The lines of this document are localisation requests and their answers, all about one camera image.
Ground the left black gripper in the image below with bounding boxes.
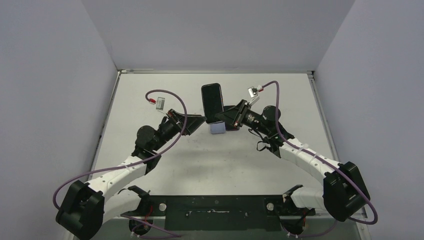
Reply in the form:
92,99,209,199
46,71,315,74
152,108,207,151

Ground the clear lilac phone case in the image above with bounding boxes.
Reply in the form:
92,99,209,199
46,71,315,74
209,121,226,135

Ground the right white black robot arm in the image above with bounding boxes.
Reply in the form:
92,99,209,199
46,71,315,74
215,100,370,222

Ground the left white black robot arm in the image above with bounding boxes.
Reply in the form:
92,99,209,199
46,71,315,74
55,109,207,240

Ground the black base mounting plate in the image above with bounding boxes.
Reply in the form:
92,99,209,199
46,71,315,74
127,195,316,232

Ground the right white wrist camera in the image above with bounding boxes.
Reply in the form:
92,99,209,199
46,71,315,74
248,85,263,106

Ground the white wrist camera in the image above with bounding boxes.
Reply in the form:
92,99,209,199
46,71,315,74
148,97,165,114
248,85,263,106

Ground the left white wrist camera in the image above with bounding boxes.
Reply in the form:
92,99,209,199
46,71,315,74
148,97,165,114

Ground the black coiled wrist cable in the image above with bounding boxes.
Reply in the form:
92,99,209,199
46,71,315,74
256,139,276,153

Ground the aluminium table frame rail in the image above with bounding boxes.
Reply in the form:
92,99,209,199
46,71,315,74
306,70,369,233

